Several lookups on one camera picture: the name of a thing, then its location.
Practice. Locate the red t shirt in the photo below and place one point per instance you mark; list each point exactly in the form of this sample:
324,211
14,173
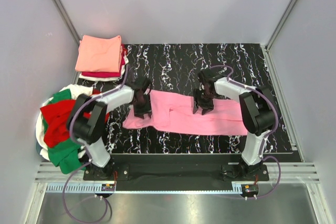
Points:
55,115

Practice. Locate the slotted cable duct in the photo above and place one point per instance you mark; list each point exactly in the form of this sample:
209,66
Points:
225,188

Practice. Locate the aluminium rail profile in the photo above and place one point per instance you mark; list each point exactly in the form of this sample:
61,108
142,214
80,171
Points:
290,173

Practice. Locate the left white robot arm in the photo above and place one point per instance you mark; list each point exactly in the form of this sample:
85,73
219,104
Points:
86,122

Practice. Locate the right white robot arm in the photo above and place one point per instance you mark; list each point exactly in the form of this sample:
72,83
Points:
258,111

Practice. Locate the green t shirt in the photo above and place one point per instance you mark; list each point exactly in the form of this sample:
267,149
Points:
65,156

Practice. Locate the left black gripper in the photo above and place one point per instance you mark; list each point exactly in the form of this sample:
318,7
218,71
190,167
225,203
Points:
139,113

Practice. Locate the right aluminium frame post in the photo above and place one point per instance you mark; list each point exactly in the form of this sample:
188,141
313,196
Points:
288,10

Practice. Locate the folded magenta t shirt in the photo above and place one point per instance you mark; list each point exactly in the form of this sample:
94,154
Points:
118,74

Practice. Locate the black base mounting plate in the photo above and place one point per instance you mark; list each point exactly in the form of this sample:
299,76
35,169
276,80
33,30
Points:
226,167

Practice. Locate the pink t shirt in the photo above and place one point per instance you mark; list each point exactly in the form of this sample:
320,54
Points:
172,112

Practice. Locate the folded peach t shirt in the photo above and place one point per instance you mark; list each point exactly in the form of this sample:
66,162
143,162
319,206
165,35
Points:
99,55

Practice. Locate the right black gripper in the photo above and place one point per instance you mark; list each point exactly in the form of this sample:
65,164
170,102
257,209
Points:
207,107

